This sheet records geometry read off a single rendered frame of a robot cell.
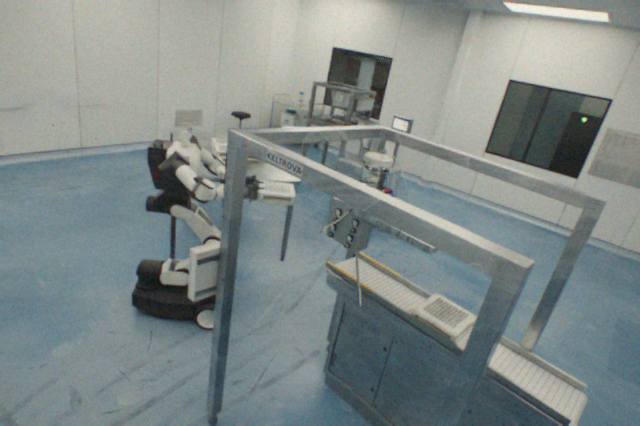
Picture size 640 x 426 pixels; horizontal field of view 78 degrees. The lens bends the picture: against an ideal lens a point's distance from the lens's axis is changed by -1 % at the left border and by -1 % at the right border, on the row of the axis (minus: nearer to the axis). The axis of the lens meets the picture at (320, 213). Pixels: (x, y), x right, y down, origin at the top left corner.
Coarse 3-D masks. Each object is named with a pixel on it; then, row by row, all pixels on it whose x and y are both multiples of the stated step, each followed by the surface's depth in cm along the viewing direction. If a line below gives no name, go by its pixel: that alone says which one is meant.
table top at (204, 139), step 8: (168, 136) 413; (176, 136) 418; (200, 136) 434; (208, 136) 440; (216, 136) 446; (224, 136) 452; (200, 144) 407; (208, 144) 412; (224, 160) 373; (200, 168) 341; (200, 176) 323; (208, 176) 327; (216, 176) 330
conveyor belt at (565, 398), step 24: (336, 264) 236; (360, 264) 241; (384, 288) 221; (408, 288) 225; (408, 312) 204; (504, 360) 182; (528, 360) 185; (528, 384) 171; (552, 384) 173; (576, 408) 162
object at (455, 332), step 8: (432, 296) 209; (440, 296) 210; (424, 304) 200; (416, 312) 194; (424, 312) 194; (440, 312) 197; (432, 320) 189; (440, 320) 190; (464, 320) 193; (472, 320) 195; (440, 328) 187; (448, 328) 185; (456, 328) 187; (464, 328) 188; (456, 336) 182
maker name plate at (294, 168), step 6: (270, 150) 141; (270, 156) 142; (276, 156) 139; (282, 156) 137; (270, 162) 142; (276, 162) 140; (282, 162) 138; (288, 162) 135; (294, 162) 133; (282, 168) 138; (288, 168) 136; (294, 168) 134; (300, 168) 132; (300, 174) 132
